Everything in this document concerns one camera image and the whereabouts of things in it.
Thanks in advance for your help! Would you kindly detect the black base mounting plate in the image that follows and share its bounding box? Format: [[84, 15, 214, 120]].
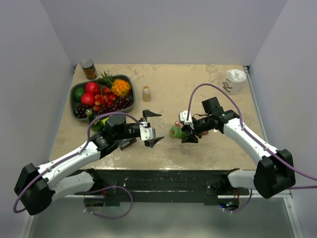
[[85, 169, 249, 206]]

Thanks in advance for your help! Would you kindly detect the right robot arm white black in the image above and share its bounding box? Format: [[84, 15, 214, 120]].
[[179, 97, 296, 199]]

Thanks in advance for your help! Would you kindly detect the green capped pill bottle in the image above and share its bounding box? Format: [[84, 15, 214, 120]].
[[169, 126, 186, 140]]

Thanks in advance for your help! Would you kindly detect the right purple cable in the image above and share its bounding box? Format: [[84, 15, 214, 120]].
[[187, 83, 317, 213]]

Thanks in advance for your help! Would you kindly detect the green lime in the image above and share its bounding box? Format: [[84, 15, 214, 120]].
[[73, 87, 86, 101]]

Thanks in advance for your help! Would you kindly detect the strawberries pile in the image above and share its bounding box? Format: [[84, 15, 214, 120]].
[[93, 86, 116, 111]]

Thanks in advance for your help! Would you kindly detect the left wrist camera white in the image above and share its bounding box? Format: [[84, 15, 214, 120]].
[[139, 121, 156, 141]]

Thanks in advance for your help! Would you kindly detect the tin can with label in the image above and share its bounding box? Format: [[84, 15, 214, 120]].
[[80, 59, 98, 80]]

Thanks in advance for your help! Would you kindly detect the white paper cup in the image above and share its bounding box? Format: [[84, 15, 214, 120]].
[[222, 69, 247, 95]]

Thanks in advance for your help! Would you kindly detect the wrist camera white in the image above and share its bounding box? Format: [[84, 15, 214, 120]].
[[139, 121, 156, 141], [179, 111, 194, 128]]

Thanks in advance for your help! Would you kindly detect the small amber pill bottle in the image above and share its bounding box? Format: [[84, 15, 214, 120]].
[[142, 86, 152, 102]]

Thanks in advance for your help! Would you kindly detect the grey fruit tray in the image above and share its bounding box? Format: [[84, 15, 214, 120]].
[[69, 75, 136, 121]]

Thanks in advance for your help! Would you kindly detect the red weekly pill organizer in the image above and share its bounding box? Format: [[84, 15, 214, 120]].
[[174, 121, 209, 135]]

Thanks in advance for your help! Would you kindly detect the black product box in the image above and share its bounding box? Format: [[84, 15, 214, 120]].
[[118, 138, 137, 151]]

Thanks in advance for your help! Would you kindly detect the orange spiky fruit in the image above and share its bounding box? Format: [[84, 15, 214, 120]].
[[111, 79, 131, 97]]

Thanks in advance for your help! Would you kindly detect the red apple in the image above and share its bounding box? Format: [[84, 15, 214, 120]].
[[80, 93, 96, 107], [85, 82, 100, 95]]

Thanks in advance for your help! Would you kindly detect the green glass bottle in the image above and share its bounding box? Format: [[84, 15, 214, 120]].
[[85, 109, 104, 132]]

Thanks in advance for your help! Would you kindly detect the lower red apple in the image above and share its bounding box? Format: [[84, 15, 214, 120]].
[[80, 93, 96, 107]]

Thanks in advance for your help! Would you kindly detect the upper red apple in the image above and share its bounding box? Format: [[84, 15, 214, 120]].
[[85, 82, 100, 95]]

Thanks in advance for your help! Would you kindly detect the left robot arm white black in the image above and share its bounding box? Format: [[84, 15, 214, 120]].
[[13, 110, 160, 215]]

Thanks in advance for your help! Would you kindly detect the dark grape bunch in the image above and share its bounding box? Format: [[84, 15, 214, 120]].
[[76, 97, 131, 118]]

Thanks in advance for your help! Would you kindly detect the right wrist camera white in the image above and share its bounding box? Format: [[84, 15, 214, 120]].
[[179, 111, 194, 128]]

